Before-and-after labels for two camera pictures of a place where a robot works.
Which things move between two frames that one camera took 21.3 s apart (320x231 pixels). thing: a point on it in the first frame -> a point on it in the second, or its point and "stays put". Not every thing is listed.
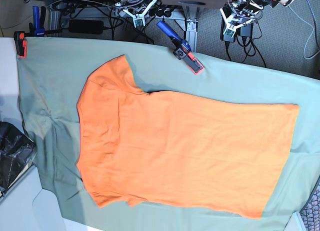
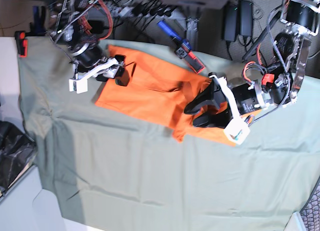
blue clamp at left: x=36 y=28 stays put
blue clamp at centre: x=182 y=48 stays put
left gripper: x=141 y=16 -> x=89 y=61
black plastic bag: x=16 y=152 stays put
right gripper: x=240 y=18 -> x=246 y=96
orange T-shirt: x=178 y=151 -> x=160 y=93
